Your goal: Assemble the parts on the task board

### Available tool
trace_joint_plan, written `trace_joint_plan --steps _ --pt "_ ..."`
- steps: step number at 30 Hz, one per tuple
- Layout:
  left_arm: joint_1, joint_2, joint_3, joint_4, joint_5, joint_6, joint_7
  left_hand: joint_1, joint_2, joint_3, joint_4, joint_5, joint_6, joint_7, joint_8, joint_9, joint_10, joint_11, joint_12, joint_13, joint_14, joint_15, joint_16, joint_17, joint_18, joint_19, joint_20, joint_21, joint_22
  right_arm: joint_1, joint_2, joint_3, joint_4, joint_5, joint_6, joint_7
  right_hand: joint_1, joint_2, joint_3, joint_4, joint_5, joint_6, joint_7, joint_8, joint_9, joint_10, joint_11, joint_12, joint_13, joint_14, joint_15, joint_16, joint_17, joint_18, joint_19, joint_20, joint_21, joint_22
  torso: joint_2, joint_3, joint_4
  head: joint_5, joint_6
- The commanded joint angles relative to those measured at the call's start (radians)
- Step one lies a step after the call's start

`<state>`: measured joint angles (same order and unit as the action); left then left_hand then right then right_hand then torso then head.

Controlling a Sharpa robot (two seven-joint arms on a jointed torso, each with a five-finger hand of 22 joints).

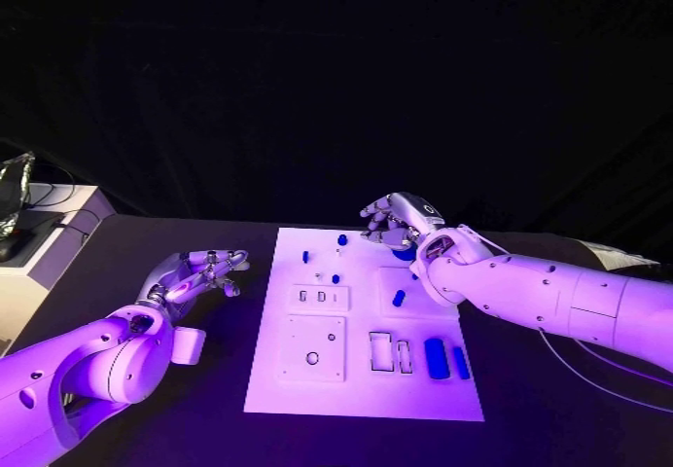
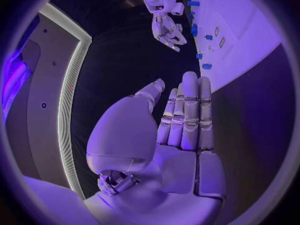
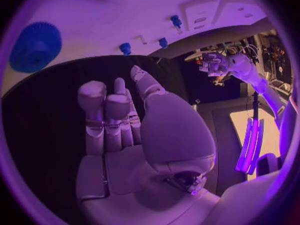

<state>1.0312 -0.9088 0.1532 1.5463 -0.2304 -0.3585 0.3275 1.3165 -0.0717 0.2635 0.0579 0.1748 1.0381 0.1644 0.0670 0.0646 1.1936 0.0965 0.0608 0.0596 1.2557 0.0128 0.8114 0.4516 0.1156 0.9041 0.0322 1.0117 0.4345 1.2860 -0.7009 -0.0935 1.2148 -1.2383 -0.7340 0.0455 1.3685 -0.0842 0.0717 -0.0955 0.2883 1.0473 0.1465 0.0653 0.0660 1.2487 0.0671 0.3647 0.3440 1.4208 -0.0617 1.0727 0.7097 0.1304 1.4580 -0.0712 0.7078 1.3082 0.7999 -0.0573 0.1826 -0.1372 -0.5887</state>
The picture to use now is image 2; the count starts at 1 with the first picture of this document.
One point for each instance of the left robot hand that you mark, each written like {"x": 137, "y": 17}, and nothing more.
{"x": 168, "y": 168}

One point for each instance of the blue cylinder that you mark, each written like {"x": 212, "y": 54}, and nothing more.
{"x": 207, "y": 66}

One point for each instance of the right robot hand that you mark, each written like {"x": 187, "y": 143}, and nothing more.
{"x": 167, "y": 31}

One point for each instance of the blue plug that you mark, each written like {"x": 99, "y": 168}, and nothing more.
{"x": 199, "y": 56}

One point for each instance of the blue block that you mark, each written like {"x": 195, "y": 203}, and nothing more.
{"x": 193, "y": 3}

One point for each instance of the blue peg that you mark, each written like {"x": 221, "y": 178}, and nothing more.
{"x": 208, "y": 37}
{"x": 192, "y": 15}

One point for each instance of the white task board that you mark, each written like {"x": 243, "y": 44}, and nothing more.
{"x": 236, "y": 41}

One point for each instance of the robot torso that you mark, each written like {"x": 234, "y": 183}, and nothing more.
{"x": 46, "y": 97}

